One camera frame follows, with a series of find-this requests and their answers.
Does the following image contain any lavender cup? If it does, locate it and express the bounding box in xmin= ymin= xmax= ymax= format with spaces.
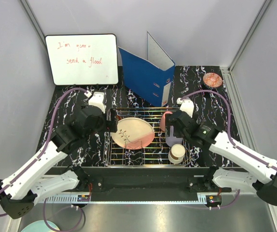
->
xmin=165 ymin=126 xmax=183 ymax=147

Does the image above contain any blue ring binder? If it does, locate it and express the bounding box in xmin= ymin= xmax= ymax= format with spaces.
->
xmin=119 ymin=33 xmax=175 ymax=107

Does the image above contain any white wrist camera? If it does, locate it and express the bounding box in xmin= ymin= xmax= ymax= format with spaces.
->
xmin=177 ymin=98 xmax=194 ymax=117
xmin=84 ymin=91 xmax=106 ymax=113

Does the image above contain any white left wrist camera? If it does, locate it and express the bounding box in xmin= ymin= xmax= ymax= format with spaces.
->
xmin=84 ymin=91 xmax=106 ymax=113

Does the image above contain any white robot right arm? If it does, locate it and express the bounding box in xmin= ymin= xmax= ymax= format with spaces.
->
xmin=165 ymin=110 xmax=277 ymax=206

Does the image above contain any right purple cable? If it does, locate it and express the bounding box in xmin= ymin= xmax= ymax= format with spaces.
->
xmin=179 ymin=89 xmax=277 ymax=208

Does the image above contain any pink cup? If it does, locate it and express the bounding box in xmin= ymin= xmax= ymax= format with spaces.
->
xmin=159 ymin=111 xmax=173 ymax=131

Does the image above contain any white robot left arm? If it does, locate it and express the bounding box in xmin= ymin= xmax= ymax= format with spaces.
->
xmin=0 ymin=106 xmax=117 ymax=219

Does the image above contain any light blue plate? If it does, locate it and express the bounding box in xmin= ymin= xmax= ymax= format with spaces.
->
xmin=21 ymin=220 xmax=54 ymax=232

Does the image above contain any pink beige plate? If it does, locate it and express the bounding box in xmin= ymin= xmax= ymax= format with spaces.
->
xmin=111 ymin=117 xmax=155 ymax=150

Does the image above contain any beige brown cup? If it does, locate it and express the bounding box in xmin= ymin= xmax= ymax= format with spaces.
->
xmin=168 ymin=144 xmax=186 ymax=164

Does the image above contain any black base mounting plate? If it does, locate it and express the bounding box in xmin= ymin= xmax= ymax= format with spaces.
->
xmin=61 ymin=166 xmax=226 ymax=203

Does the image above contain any whiteboard with red writing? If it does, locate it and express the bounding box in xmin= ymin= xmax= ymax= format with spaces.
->
xmin=45 ymin=34 xmax=119 ymax=86

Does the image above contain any red blue patterned bowl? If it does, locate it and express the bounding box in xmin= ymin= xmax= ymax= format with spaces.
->
xmin=203 ymin=72 xmax=223 ymax=89

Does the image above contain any wire dish rack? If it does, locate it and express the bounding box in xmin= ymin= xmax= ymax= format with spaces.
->
xmin=103 ymin=107 xmax=191 ymax=167

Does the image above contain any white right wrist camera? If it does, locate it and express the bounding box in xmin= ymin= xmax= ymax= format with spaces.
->
xmin=177 ymin=98 xmax=194 ymax=117

